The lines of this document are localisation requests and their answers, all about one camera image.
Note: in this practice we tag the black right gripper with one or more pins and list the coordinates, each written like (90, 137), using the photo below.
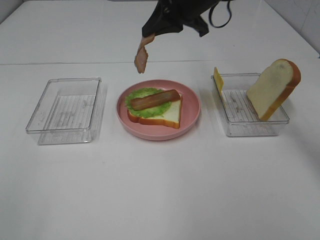
(169, 16)

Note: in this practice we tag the bacon strip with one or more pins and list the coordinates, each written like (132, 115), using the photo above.
(141, 103)
(141, 57)

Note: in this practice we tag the yellow cheese slice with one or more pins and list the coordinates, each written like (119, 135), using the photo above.
(218, 80)

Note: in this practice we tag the green lettuce leaf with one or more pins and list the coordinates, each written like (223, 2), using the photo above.
(147, 112)

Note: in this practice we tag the bread slice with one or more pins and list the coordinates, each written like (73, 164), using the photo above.
(171, 117)
(273, 87)

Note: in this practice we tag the pink round plate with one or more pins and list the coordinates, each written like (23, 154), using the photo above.
(190, 111)

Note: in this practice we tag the clear right plastic tray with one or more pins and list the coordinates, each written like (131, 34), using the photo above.
(236, 113)

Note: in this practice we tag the clear plastic tray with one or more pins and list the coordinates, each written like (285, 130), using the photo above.
(69, 111)
(236, 113)

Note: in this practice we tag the clear left plastic tray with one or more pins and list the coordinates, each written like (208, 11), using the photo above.
(69, 111)

